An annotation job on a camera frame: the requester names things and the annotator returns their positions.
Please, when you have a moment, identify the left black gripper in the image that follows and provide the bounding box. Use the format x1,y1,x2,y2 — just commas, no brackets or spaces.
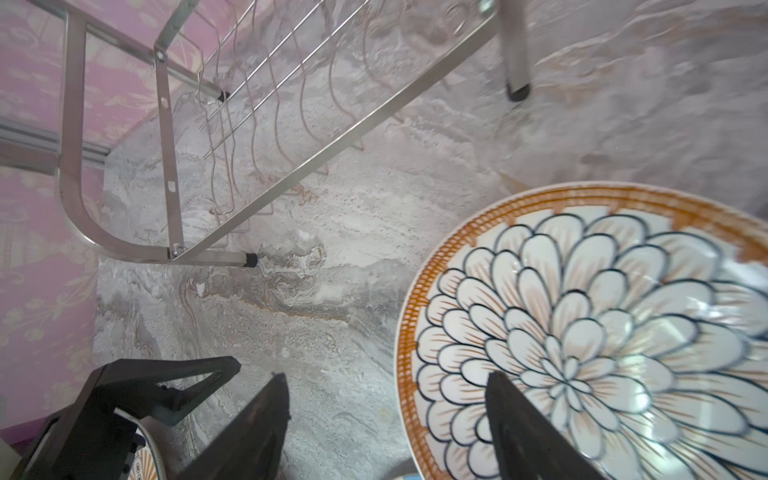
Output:
11,356,241,479

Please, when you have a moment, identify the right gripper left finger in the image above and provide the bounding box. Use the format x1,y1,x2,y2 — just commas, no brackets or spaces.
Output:
178,373,291,479

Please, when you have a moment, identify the orange sunburst plate left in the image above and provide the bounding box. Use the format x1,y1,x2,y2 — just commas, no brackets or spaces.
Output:
114,408,168,480

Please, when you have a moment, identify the floral mandala patterned plate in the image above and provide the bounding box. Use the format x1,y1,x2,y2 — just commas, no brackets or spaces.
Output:
394,181,767,479

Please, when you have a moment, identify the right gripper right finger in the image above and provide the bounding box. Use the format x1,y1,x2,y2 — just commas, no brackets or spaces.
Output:
485,371,603,480

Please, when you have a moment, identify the silver wire dish rack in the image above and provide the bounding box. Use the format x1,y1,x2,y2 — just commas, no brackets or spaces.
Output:
0,0,533,269

